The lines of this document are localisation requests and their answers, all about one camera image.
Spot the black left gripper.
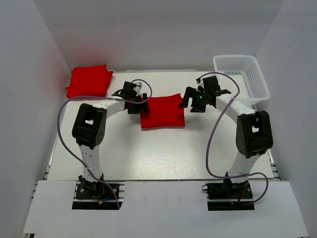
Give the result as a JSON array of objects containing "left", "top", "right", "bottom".
[{"left": 128, "top": 93, "right": 151, "bottom": 114}]

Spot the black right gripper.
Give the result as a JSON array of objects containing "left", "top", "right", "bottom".
[{"left": 179, "top": 86, "right": 210, "bottom": 113}]

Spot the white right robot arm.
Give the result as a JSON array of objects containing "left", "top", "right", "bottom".
[{"left": 179, "top": 73, "right": 273, "bottom": 198}]

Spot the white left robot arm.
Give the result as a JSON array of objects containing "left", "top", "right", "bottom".
[{"left": 72, "top": 80, "right": 150, "bottom": 198}]

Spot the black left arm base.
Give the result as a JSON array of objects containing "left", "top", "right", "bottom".
[{"left": 72, "top": 181, "right": 119, "bottom": 211}]

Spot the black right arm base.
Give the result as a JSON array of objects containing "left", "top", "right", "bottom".
[{"left": 201, "top": 182, "right": 255, "bottom": 211}]

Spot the folded red t shirt stack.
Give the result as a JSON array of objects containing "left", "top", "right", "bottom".
[{"left": 66, "top": 64, "right": 113, "bottom": 99}]

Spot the white plastic basket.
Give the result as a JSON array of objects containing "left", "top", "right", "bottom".
[{"left": 213, "top": 55, "right": 270, "bottom": 106}]

